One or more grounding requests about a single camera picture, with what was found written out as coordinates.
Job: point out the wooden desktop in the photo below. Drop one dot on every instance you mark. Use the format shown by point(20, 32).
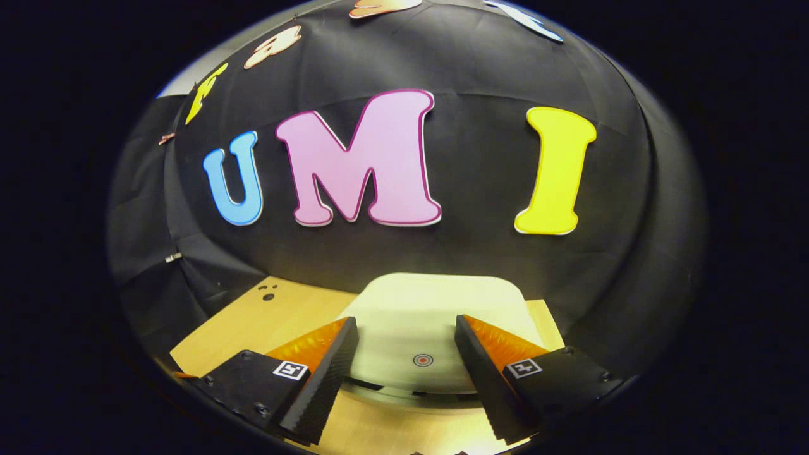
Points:
point(253, 328)

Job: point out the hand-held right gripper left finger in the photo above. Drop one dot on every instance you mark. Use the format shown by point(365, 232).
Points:
point(322, 385)

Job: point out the black backdrop cloth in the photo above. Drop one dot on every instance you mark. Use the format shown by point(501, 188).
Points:
point(480, 164)

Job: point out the pale green desktop garbage bin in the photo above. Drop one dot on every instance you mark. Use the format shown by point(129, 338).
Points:
point(411, 309)

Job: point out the copper backdrop clip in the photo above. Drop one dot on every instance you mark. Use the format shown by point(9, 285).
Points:
point(166, 138)

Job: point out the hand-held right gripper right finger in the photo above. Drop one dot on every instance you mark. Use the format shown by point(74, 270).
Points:
point(483, 379)

